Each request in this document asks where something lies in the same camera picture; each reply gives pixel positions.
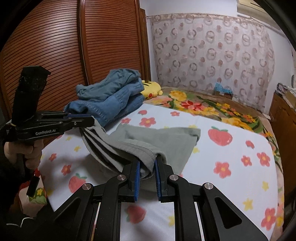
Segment box with blue items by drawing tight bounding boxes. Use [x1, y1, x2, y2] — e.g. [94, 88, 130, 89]
[214, 83, 233, 99]

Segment teal denim garment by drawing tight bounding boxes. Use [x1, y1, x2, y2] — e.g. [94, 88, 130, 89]
[76, 68, 144, 101]

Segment blue folded jeans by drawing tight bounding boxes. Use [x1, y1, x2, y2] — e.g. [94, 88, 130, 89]
[64, 79, 144, 127]

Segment brown floral bed cover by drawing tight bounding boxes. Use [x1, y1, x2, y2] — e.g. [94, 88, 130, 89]
[144, 87, 285, 240]

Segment brown louvered wardrobe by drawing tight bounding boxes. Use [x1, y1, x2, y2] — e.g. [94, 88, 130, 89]
[1, 1, 151, 120]

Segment yellow Pikachu plush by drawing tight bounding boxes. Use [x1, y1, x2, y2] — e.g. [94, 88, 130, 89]
[141, 80, 163, 100]

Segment wooden sideboard cabinet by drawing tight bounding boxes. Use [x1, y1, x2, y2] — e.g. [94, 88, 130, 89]
[269, 92, 296, 199]

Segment white floral strawberry blanket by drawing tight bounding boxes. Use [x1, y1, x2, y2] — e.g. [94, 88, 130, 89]
[39, 104, 278, 240]

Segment person's left hand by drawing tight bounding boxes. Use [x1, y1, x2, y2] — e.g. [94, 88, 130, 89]
[4, 140, 44, 170]

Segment pink circle-pattern curtain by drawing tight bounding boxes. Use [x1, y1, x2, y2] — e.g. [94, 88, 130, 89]
[149, 14, 275, 111]

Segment cardboard box with items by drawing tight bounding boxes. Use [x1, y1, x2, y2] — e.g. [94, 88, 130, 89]
[276, 83, 295, 108]

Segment cream wall air conditioner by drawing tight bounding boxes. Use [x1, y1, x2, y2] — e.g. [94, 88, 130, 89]
[237, 0, 267, 17]

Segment grey-green shorts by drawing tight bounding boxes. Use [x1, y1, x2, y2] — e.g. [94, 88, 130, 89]
[80, 122, 201, 179]

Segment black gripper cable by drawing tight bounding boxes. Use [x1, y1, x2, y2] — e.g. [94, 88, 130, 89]
[5, 215, 38, 229]

